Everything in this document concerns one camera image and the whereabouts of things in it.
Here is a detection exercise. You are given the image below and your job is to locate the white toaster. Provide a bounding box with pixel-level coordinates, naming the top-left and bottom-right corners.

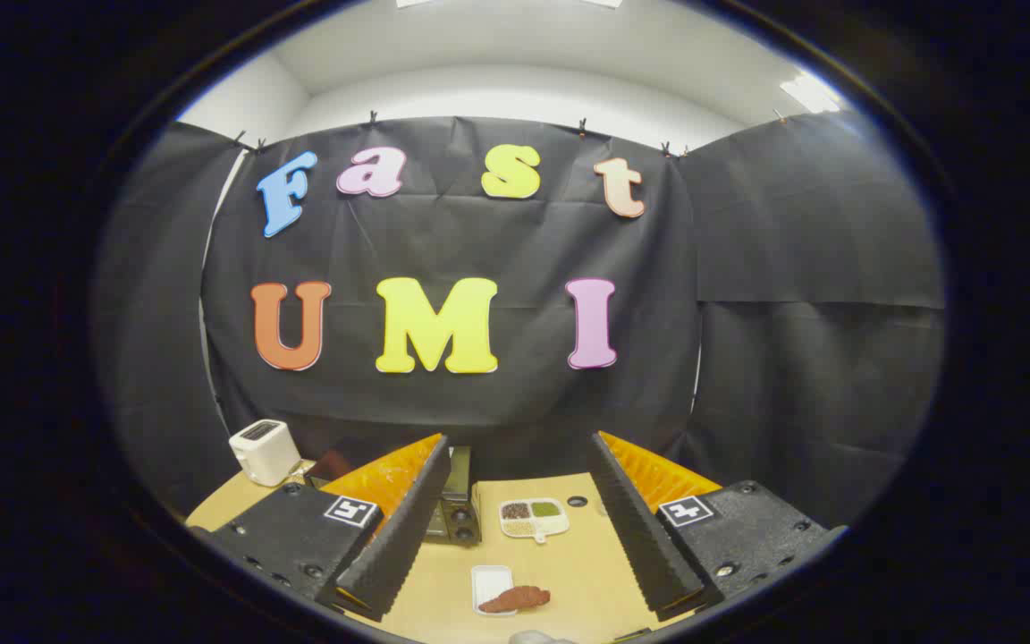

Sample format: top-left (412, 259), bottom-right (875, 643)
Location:
top-left (229, 419), bottom-right (303, 487)

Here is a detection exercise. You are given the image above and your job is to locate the ceiling light panel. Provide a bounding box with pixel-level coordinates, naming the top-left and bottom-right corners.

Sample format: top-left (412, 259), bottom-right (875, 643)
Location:
top-left (781, 72), bottom-right (842, 114)

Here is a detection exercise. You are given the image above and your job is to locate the brown meat piece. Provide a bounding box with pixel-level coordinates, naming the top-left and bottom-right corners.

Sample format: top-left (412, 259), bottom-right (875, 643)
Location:
top-left (477, 586), bottom-right (553, 614)

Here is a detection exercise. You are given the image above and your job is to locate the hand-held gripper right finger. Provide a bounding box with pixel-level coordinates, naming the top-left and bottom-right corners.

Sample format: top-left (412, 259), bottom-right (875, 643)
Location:
top-left (587, 430), bottom-right (847, 623)

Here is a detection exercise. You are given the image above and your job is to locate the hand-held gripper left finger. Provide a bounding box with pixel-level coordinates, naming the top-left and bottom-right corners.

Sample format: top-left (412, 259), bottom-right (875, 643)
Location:
top-left (189, 433), bottom-right (453, 623)

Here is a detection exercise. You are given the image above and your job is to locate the small white rectangular tray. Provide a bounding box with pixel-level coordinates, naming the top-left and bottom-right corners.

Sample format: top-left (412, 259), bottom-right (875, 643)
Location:
top-left (470, 564), bottom-right (518, 617)

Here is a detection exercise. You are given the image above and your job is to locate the black toaster oven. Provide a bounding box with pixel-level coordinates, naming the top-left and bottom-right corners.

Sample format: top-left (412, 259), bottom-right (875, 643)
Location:
top-left (305, 445), bottom-right (483, 547)

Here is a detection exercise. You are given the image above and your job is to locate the white divided tray with grains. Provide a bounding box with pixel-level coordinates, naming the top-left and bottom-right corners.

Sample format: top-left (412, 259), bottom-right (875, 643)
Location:
top-left (498, 497), bottom-right (570, 545)

